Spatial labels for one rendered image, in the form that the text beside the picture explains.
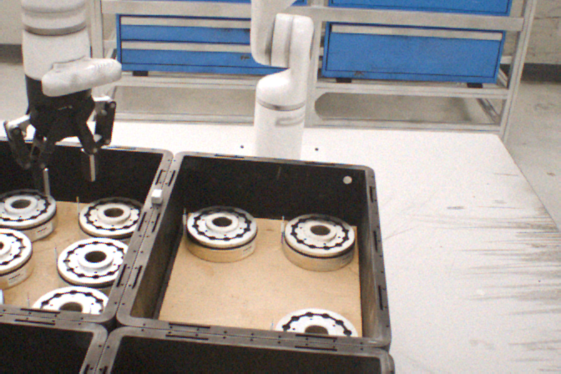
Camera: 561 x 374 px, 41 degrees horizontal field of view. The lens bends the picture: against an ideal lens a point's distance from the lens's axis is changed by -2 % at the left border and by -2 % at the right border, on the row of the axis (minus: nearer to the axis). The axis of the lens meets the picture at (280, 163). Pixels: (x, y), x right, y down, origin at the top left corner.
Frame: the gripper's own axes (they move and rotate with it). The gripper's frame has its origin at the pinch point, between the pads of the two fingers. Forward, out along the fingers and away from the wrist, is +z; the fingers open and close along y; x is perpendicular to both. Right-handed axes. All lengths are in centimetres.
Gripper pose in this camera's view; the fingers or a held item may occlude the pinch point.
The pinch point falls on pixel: (66, 175)
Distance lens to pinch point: 96.8
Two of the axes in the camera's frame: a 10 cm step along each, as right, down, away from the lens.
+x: 6.5, 4.0, -6.4
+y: -7.5, 2.8, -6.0
